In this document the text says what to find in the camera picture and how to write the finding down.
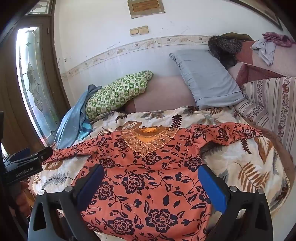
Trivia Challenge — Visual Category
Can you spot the orange floral blouse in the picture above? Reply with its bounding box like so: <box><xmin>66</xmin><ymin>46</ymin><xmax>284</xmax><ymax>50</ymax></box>
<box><xmin>48</xmin><ymin>123</ymin><xmax>262</xmax><ymax>240</ymax></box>

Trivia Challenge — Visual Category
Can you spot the cream leaf-print blanket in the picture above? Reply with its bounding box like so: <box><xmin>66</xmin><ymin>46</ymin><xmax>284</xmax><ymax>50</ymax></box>
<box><xmin>29</xmin><ymin>106</ymin><xmax>295</xmax><ymax>232</ymax></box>

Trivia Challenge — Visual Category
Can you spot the blue cloth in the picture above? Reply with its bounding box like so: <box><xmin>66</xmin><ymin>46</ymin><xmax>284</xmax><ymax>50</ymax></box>
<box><xmin>54</xmin><ymin>84</ymin><xmax>102</xmax><ymax>149</ymax></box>

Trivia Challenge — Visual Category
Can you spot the stained glass door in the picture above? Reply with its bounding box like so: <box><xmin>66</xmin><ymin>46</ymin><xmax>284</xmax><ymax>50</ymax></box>
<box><xmin>1</xmin><ymin>1</ymin><xmax>70</xmax><ymax>154</ymax></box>

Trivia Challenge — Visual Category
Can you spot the green white patterned pillow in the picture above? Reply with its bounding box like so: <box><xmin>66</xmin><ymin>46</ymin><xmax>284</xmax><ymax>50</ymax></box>
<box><xmin>85</xmin><ymin>70</ymin><xmax>153</xmax><ymax>120</ymax></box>

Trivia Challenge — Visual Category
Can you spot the striped floral pillow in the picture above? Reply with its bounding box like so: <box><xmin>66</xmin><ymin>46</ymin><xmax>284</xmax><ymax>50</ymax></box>
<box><xmin>234</xmin><ymin>77</ymin><xmax>296</xmax><ymax>162</ymax></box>

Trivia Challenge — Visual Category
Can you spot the grey-blue pillow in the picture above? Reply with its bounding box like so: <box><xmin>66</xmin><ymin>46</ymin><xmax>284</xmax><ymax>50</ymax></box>
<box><xmin>169</xmin><ymin>49</ymin><xmax>245</xmax><ymax>109</ymax></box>

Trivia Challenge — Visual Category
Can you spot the pink mattress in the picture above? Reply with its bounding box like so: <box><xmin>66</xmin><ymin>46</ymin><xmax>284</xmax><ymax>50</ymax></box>
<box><xmin>124</xmin><ymin>76</ymin><xmax>196</xmax><ymax>113</ymax></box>

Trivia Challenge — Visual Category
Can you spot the grey garment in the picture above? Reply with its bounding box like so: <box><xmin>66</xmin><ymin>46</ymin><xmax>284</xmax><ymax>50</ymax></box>
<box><xmin>250</xmin><ymin>39</ymin><xmax>276</xmax><ymax>66</ymax></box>

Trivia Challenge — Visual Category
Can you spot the magenta garment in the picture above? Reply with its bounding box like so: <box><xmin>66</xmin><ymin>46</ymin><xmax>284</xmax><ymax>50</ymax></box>
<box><xmin>262</xmin><ymin>32</ymin><xmax>295</xmax><ymax>48</ymax></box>

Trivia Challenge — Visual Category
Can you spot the large framed picture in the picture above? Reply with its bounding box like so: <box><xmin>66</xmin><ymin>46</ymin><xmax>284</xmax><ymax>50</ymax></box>
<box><xmin>230</xmin><ymin>0</ymin><xmax>283</xmax><ymax>31</ymax></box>

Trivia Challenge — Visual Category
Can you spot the beige wall switch plate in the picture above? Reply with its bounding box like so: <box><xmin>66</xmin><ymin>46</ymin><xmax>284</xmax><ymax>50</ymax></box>
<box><xmin>129</xmin><ymin>26</ymin><xmax>149</xmax><ymax>36</ymax></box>

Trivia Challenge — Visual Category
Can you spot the framed wall plaque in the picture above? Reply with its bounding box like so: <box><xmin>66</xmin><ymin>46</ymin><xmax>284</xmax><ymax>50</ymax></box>
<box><xmin>127</xmin><ymin>0</ymin><xmax>165</xmax><ymax>19</ymax></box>

